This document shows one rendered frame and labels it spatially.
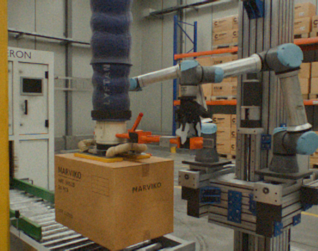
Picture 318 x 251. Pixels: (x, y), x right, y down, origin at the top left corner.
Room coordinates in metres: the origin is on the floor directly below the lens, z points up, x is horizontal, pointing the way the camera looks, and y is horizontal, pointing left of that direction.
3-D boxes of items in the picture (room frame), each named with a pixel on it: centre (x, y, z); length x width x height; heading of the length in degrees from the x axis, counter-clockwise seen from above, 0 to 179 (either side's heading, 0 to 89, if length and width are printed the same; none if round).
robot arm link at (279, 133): (1.86, -0.67, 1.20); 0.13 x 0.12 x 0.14; 16
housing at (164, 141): (1.66, -0.05, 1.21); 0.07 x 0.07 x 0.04; 43
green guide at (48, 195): (3.05, 0.90, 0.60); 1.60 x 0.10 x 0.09; 43
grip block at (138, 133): (1.82, 0.09, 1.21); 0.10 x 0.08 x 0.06; 133
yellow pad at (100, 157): (1.94, 0.33, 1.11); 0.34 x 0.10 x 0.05; 43
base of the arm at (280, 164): (1.86, -0.66, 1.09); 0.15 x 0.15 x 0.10
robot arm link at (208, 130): (2.21, -0.30, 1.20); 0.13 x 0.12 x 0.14; 176
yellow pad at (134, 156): (2.07, 0.19, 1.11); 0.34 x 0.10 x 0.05; 43
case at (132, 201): (2.00, 0.26, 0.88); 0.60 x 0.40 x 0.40; 43
